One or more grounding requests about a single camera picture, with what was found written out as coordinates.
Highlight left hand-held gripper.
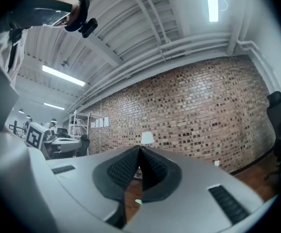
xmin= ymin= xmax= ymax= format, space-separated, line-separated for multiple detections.
xmin=24 ymin=121 xmax=50 ymax=153

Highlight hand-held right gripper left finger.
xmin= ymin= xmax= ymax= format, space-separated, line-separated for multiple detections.
xmin=0 ymin=129 xmax=141 ymax=233

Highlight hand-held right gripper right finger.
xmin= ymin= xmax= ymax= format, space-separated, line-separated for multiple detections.
xmin=122 ymin=145 xmax=279 ymax=233

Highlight white office desk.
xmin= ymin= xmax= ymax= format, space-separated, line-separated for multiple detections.
xmin=50 ymin=137 xmax=83 ymax=155

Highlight long ceiling light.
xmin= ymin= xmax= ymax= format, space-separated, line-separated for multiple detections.
xmin=41 ymin=64 xmax=86 ymax=87
xmin=43 ymin=102 xmax=66 ymax=111
xmin=204 ymin=0 xmax=220 ymax=23

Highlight white metal shelf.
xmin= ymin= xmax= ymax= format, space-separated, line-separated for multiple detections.
xmin=68 ymin=109 xmax=92 ymax=140

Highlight black office chair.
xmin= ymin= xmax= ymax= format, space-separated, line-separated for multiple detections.
xmin=78 ymin=134 xmax=91 ymax=157
xmin=264 ymin=90 xmax=281 ymax=181

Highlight white table lamp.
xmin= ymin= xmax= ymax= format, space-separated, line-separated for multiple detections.
xmin=140 ymin=131 xmax=155 ymax=147

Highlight person's white shirt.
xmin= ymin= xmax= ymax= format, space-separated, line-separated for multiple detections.
xmin=0 ymin=20 xmax=29 ymax=88

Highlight black chest-worn board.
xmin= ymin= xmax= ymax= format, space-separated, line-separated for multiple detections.
xmin=32 ymin=7 xmax=73 ymax=28

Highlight person's head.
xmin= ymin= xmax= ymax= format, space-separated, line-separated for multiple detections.
xmin=37 ymin=0 xmax=90 ymax=33

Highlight white ceiling pipes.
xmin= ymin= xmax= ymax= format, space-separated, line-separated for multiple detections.
xmin=67 ymin=32 xmax=233 ymax=111

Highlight black head-worn camera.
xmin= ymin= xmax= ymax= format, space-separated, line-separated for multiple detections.
xmin=78 ymin=17 xmax=99 ymax=39

